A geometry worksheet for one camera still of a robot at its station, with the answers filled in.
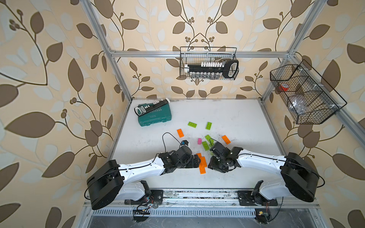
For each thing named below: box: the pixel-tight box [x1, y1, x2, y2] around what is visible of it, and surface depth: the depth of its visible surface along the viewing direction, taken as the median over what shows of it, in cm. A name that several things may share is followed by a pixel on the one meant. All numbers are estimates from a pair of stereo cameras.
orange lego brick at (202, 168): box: [199, 164, 208, 175], surface depth 86 cm
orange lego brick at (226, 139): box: [221, 134, 232, 145], surface depth 98 cm
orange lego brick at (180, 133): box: [176, 128, 185, 139], surface depth 101 cm
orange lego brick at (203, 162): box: [200, 156, 208, 168], surface depth 87 cm
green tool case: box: [137, 102, 172, 127], surface depth 106 cm
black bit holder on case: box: [134, 97, 171, 116], surface depth 110 cm
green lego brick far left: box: [187, 121, 198, 129], surface depth 107 cm
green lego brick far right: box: [205, 121, 212, 131], surface depth 104 cm
